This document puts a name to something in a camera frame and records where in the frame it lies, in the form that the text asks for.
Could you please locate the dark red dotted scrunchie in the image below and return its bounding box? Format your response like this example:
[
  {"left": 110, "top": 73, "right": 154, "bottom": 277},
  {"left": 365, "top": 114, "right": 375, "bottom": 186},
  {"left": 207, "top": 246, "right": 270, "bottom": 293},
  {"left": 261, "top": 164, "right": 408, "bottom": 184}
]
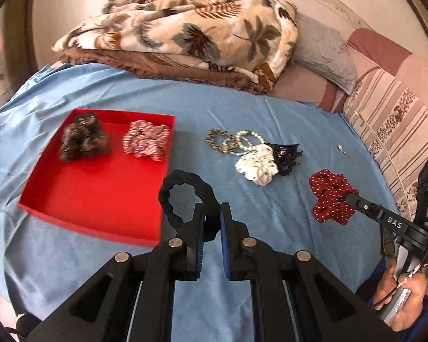
[{"left": 308, "top": 169, "right": 359, "bottom": 225}]

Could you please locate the black hair tie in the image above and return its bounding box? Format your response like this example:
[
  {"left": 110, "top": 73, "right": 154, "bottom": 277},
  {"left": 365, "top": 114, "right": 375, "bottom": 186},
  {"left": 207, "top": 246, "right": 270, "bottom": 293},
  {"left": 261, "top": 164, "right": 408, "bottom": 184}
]
[{"left": 158, "top": 169, "right": 222, "bottom": 243}]

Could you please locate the white spotted scrunchie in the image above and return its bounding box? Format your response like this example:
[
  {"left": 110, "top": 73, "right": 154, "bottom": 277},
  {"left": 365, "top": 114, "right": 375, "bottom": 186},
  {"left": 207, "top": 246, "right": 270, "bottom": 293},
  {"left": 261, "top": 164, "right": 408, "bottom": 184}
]
[{"left": 235, "top": 144, "right": 278, "bottom": 187}]

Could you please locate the black hair claw clip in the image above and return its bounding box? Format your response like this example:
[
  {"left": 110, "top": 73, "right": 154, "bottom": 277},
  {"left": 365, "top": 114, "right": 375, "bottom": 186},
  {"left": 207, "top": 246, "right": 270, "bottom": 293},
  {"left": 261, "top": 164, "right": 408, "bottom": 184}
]
[{"left": 266, "top": 143, "right": 303, "bottom": 176}]

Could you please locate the red white plaid scrunchie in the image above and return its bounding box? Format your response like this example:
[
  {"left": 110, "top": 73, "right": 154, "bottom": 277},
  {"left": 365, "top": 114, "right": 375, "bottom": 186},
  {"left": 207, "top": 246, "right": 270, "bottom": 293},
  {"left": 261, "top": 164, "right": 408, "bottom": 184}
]
[{"left": 123, "top": 120, "right": 170, "bottom": 161}]

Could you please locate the green beaded bracelet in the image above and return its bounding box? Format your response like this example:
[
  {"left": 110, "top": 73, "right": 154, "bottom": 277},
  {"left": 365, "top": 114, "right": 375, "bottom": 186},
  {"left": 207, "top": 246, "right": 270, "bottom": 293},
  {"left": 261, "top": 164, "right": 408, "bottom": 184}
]
[{"left": 222, "top": 137, "right": 253, "bottom": 157}]

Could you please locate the grey brown sheer scrunchie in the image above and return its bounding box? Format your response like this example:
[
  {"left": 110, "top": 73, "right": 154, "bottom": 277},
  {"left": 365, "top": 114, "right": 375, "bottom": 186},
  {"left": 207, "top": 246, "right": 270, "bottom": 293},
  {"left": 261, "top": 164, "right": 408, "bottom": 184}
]
[{"left": 59, "top": 111, "right": 110, "bottom": 162}]

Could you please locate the white pearl bracelet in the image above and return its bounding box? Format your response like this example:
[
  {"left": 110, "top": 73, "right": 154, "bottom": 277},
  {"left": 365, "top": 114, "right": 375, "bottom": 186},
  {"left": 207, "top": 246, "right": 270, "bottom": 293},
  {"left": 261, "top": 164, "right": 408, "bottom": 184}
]
[{"left": 234, "top": 129, "right": 265, "bottom": 152}]

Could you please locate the brown beaded bracelet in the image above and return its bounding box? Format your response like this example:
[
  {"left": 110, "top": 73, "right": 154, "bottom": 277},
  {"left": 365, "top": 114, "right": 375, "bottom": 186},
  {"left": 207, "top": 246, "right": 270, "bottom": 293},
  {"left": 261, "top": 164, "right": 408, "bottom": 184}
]
[{"left": 205, "top": 128, "right": 237, "bottom": 154}]

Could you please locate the person right hand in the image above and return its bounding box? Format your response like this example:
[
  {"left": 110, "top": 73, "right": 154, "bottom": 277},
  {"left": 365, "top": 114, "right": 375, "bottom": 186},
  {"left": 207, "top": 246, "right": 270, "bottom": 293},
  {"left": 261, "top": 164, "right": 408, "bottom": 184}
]
[{"left": 372, "top": 261, "right": 428, "bottom": 333}]

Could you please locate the red tray box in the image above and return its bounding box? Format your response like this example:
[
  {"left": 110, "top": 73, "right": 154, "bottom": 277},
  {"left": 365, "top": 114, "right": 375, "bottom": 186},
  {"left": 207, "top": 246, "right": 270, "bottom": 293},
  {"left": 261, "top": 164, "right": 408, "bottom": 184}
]
[{"left": 18, "top": 109, "right": 176, "bottom": 248}]

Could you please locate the striped floral cushion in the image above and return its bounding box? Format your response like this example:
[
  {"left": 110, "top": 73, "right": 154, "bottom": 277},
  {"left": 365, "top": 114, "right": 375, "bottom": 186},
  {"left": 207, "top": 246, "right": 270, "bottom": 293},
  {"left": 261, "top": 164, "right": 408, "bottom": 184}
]
[{"left": 343, "top": 68, "right": 428, "bottom": 221}]

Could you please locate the grey pillow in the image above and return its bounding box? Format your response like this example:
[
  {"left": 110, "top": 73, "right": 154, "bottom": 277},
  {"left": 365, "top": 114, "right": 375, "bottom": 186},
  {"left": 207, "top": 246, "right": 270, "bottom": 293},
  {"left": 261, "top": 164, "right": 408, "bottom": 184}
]
[{"left": 293, "top": 13, "right": 357, "bottom": 95}]

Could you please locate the floral leaf blanket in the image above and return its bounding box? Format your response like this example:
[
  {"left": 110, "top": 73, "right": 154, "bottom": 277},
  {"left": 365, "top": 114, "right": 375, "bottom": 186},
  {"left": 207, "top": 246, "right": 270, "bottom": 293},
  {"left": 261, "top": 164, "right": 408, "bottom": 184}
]
[{"left": 52, "top": 0, "right": 298, "bottom": 95}]

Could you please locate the silver pendant necklace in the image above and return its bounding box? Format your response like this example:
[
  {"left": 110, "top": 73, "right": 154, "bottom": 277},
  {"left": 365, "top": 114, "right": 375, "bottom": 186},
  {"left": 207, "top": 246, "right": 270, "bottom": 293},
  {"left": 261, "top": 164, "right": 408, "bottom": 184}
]
[{"left": 336, "top": 143, "right": 356, "bottom": 166}]

